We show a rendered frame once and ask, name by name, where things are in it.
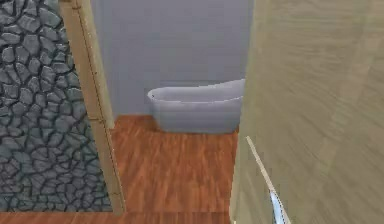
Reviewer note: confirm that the white bathtub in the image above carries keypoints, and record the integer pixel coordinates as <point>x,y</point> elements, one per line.
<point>196,113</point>

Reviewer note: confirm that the light wooden room door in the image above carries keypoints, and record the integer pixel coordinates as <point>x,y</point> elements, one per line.
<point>313,110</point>

